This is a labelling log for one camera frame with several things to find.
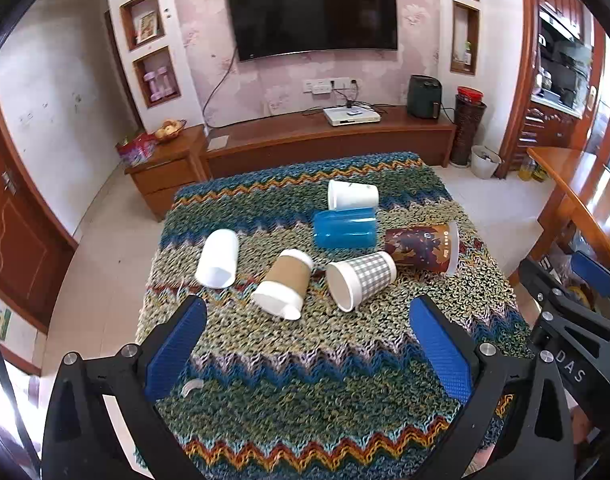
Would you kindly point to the black kitchen appliance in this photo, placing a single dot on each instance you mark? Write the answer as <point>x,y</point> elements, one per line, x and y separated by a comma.
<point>572,70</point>

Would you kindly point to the basket of fruit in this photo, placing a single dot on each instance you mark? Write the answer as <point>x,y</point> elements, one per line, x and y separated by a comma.
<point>169,130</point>

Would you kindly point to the red printed bag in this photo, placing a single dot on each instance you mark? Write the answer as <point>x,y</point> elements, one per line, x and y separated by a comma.
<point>137,150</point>

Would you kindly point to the white bucket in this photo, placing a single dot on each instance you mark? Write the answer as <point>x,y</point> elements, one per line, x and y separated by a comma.
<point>485,162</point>

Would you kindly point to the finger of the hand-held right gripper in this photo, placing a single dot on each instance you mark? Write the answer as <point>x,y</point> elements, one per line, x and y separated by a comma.
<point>537,280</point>
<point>592,272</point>

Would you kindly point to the white paper sheet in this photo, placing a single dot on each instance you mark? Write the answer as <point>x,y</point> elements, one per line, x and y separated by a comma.
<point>218,143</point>

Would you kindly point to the tall black woven basket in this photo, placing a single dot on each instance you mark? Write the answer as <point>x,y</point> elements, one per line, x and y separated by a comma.
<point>467,132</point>

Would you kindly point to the plain white paper cup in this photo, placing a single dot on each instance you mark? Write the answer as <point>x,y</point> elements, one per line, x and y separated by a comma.
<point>217,260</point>

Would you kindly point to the blue plastic cup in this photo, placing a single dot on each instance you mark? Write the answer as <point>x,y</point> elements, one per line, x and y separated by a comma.
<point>345,230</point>

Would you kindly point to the small white plastic piece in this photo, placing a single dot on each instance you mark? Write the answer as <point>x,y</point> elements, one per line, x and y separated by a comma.
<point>191,388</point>

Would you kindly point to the white set-top box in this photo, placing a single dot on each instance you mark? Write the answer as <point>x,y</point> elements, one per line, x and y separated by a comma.
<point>352,116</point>

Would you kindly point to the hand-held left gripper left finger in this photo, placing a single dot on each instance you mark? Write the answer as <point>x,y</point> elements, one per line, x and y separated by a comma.
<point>177,352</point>

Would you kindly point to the dark air fryer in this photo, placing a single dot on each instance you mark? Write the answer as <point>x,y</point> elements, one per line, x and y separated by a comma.
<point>424,96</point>

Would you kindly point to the dark brown printed cup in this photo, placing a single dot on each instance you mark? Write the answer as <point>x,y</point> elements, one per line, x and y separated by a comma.
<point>420,250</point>

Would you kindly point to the small wooden drawer cabinet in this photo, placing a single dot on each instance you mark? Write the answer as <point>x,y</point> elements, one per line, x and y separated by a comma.
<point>170,170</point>

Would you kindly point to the long wooden television cabinet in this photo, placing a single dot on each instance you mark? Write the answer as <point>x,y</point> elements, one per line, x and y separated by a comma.
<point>330,142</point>

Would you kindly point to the white cup with small print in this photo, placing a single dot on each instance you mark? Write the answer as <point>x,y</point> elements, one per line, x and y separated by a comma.
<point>352,195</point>

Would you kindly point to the framed picture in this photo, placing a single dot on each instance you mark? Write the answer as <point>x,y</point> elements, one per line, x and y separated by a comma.
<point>147,26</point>

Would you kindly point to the red lidded container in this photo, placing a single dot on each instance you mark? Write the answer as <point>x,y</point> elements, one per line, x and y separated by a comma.
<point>471,94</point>

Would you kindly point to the grey checked paper cup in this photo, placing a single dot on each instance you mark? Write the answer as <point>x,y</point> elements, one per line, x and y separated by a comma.
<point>365,277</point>

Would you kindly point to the black wall television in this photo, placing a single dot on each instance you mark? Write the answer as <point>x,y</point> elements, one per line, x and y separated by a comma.
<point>312,12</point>

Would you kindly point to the brown sleeve paper cup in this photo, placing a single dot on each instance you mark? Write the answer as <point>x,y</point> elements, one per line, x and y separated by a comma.
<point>285,282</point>

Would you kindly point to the white wall socket strip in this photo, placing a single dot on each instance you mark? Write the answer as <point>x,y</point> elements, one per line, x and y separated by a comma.
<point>327,85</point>

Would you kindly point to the zigzag knitted blanket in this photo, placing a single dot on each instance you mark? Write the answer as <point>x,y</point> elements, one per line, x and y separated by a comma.
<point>310,365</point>

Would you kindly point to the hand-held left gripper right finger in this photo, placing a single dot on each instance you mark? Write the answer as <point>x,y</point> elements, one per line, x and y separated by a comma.
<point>442,355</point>

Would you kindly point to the brown wooden door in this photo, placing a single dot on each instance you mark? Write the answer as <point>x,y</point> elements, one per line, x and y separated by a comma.
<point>20,230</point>

